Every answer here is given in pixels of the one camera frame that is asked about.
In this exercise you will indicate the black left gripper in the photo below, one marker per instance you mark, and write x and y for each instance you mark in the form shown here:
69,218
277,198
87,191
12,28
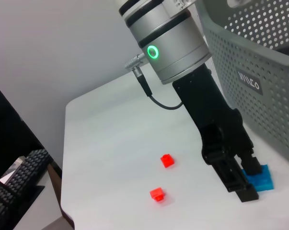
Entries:
211,115

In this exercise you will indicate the small orange square brick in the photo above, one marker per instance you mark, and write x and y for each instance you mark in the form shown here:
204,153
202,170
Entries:
168,161

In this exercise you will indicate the black computer monitor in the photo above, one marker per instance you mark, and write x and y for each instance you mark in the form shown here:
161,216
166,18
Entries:
7,131

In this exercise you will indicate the black monitor stand base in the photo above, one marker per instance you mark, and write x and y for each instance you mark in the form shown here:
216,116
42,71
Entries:
31,196

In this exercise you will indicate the blue square building brick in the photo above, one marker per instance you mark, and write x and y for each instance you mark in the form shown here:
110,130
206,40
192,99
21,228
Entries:
264,182

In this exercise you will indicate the grey perforated storage basket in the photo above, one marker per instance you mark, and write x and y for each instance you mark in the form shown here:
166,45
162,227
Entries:
254,107

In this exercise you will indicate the black computer keyboard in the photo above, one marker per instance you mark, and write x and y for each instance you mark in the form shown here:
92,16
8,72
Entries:
19,177

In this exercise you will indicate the small orange sloped brick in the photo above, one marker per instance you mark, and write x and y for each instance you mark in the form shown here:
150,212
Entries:
157,194

